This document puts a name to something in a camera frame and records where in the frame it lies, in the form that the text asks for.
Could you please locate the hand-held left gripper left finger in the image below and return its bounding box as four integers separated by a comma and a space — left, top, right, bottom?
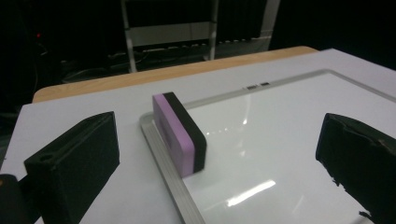
23, 111, 121, 224

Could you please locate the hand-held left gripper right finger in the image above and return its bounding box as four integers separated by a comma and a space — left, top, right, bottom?
315, 112, 396, 224

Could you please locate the silver framed whiteboard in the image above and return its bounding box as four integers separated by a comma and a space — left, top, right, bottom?
138, 68, 396, 224

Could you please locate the purple and black eraser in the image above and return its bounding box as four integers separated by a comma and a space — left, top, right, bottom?
151, 91, 207, 179

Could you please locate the white table cover sheet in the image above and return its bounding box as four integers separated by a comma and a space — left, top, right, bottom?
0, 48, 396, 224

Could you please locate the dark equipment rack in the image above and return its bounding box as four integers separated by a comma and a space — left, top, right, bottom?
18, 18, 64, 94

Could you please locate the white metal stand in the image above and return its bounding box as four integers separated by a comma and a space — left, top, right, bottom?
120, 0, 282, 75

